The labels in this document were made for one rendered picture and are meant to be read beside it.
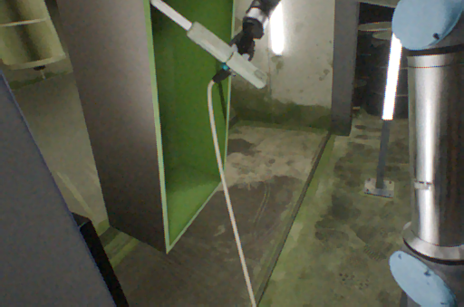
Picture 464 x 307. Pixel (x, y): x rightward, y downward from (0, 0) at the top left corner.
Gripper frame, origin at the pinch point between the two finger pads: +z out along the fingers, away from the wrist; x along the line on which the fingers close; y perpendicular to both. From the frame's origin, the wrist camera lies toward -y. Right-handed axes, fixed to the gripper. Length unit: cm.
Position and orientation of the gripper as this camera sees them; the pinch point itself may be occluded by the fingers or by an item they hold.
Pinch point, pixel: (231, 67)
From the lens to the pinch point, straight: 100.7
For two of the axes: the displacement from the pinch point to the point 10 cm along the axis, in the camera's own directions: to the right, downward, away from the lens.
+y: -4.4, 1.0, 8.9
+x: -7.9, -5.1, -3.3
